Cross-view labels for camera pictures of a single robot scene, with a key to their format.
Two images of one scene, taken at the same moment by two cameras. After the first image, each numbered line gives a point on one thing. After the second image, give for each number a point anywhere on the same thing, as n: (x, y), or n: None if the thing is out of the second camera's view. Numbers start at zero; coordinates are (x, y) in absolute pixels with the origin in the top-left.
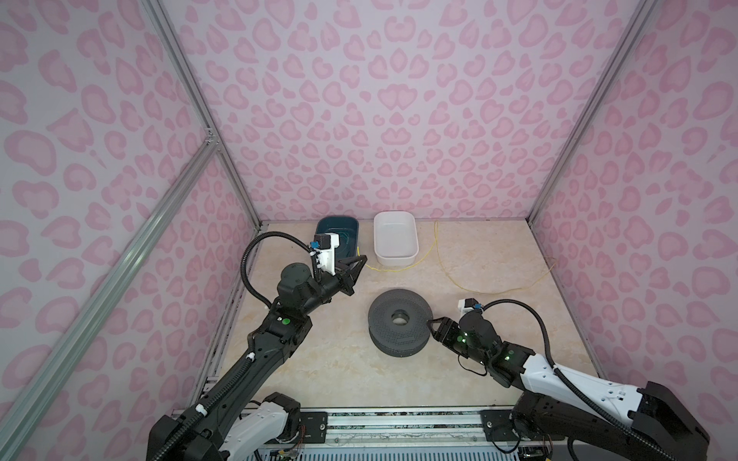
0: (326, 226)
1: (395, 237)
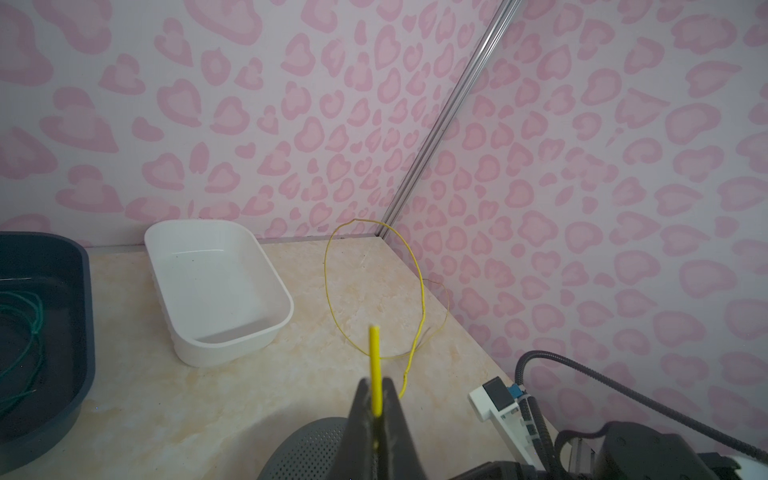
0: (47, 343)
1: (220, 294)
